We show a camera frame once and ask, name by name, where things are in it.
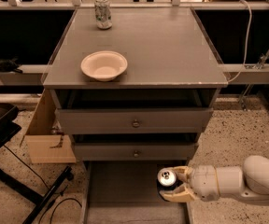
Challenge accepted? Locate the grey drawer cabinet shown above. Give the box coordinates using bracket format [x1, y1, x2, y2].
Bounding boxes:
[41, 7, 229, 224]

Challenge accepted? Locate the dark pepsi can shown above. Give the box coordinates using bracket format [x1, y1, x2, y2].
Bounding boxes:
[157, 168, 177, 191]

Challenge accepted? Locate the white green soda can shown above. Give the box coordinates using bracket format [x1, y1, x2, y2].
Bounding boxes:
[94, 0, 112, 30]

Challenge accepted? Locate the white paper bowl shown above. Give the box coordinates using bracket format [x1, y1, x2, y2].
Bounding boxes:
[80, 51, 128, 82]

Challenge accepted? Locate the grey top drawer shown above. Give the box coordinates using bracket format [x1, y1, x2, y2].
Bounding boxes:
[55, 108, 213, 134]

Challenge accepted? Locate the open cardboard box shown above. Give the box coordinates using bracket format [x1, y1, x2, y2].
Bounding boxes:
[24, 90, 76, 163]

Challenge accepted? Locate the grey middle drawer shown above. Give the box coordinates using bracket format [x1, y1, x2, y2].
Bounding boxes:
[73, 142, 198, 161]

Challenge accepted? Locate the black stand frame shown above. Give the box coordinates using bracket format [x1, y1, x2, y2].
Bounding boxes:
[0, 102, 75, 224]

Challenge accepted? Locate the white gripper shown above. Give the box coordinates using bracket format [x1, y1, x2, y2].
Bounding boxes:
[159, 165, 219, 203]

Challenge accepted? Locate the white cable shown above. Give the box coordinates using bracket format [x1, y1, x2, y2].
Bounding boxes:
[227, 0, 253, 84]

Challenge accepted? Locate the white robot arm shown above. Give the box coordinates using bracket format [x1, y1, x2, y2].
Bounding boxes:
[157, 155, 269, 206]

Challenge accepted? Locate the grey drawer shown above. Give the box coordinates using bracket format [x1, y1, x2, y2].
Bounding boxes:
[55, 108, 213, 134]
[73, 142, 198, 161]
[79, 161, 192, 224]

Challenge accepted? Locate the grey bottom drawer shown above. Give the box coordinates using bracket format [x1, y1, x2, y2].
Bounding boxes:
[79, 161, 192, 224]

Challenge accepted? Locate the black floor cable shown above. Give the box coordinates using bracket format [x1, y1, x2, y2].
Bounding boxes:
[3, 144, 83, 224]

